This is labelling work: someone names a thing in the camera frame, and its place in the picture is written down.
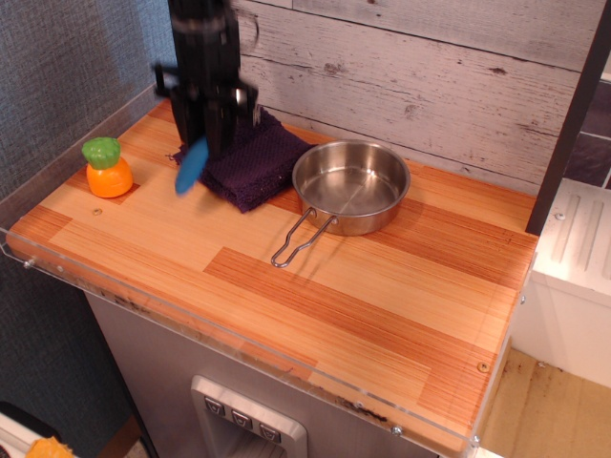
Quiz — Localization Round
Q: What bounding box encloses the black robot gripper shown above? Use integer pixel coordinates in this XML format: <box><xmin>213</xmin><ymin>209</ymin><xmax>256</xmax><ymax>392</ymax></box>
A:
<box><xmin>153</xmin><ymin>23</ymin><xmax>261</xmax><ymax>160</ymax></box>

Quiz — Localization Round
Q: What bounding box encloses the blue handled metal spoon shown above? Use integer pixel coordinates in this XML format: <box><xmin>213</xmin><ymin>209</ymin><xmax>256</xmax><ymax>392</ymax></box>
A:
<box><xmin>175</xmin><ymin>136</ymin><xmax>209</xmax><ymax>196</ymax></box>

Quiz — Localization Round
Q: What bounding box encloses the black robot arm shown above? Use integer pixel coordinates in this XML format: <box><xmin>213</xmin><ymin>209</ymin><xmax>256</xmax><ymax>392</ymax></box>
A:
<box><xmin>154</xmin><ymin>1</ymin><xmax>259</xmax><ymax>160</ymax></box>

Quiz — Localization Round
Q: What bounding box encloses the orange toy carrot green top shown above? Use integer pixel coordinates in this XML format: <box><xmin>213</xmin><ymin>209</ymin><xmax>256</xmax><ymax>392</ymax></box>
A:
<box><xmin>81</xmin><ymin>137</ymin><xmax>134</xmax><ymax>198</ymax></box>

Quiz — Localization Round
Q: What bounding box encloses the purple knitted cloth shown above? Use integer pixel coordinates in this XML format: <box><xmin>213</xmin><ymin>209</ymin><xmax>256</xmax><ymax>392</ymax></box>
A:
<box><xmin>196</xmin><ymin>110</ymin><xmax>312</xmax><ymax>213</ymax></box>

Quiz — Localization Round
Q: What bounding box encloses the stainless steel pan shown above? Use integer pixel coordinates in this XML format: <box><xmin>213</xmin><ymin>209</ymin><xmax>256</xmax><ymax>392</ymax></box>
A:
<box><xmin>270</xmin><ymin>139</ymin><xmax>411</xmax><ymax>268</ymax></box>

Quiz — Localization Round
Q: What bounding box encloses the grey toy fridge cabinet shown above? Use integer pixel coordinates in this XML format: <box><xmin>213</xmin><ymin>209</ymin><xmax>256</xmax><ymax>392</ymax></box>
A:
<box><xmin>87</xmin><ymin>294</ymin><xmax>432</xmax><ymax>457</ymax></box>

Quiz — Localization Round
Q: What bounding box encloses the silver dispenser button panel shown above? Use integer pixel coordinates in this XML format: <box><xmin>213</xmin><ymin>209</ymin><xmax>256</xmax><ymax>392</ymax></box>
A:
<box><xmin>191</xmin><ymin>375</ymin><xmax>308</xmax><ymax>457</ymax></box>

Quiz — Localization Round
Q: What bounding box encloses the yellow cloth bottom left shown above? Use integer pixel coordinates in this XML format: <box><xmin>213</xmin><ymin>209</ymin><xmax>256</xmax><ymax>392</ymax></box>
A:
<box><xmin>25</xmin><ymin>437</ymin><xmax>74</xmax><ymax>458</ymax></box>

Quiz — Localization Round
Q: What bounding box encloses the white cabinet at right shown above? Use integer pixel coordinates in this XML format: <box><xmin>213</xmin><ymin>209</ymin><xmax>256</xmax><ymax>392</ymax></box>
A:
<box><xmin>510</xmin><ymin>179</ymin><xmax>610</xmax><ymax>386</ymax></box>

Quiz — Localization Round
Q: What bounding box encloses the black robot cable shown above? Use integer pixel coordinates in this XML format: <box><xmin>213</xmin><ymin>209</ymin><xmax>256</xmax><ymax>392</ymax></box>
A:
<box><xmin>238</xmin><ymin>13</ymin><xmax>262</xmax><ymax>53</ymax></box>

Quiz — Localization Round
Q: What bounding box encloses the dark right upright post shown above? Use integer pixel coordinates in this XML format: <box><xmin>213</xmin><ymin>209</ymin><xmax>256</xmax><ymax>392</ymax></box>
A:
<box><xmin>525</xmin><ymin>1</ymin><xmax>610</xmax><ymax>236</ymax></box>

